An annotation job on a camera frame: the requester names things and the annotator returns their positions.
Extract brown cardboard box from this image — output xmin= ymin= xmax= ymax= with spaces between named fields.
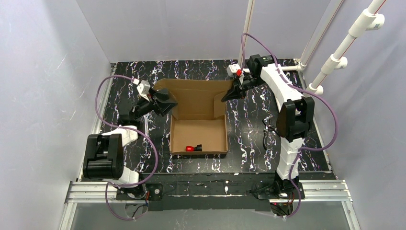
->
xmin=154 ymin=79 xmax=232 ymax=157

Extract small red ball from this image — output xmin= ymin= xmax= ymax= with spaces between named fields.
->
xmin=185 ymin=146 xmax=195 ymax=152

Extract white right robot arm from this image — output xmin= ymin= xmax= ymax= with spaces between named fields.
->
xmin=222 ymin=55 xmax=315 ymax=181

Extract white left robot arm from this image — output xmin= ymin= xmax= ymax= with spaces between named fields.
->
xmin=82 ymin=89 xmax=178 ymax=187

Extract silver open-end wrench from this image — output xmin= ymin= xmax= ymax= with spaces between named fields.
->
xmin=144 ymin=120 xmax=150 ymax=139

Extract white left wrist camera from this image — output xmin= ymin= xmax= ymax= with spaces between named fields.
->
xmin=134 ymin=80 xmax=151 ymax=98

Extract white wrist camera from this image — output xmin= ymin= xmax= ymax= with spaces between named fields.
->
xmin=134 ymin=80 xmax=151 ymax=98
xmin=226 ymin=64 xmax=244 ymax=77

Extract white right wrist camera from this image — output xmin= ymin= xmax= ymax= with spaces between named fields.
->
xmin=226 ymin=64 xmax=244 ymax=77

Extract white PVC pipe frame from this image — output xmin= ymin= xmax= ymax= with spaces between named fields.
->
xmin=235 ymin=0 xmax=348 ymax=74

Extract black handled pliers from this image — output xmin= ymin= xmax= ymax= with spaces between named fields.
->
xmin=262 ymin=126 xmax=278 ymax=151

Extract white PVC camera pole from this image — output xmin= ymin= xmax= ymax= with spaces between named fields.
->
xmin=306 ymin=0 xmax=385 ymax=95

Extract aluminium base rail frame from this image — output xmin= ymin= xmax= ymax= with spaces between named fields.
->
xmin=63 ymin=172 xmax=352 ymax=219

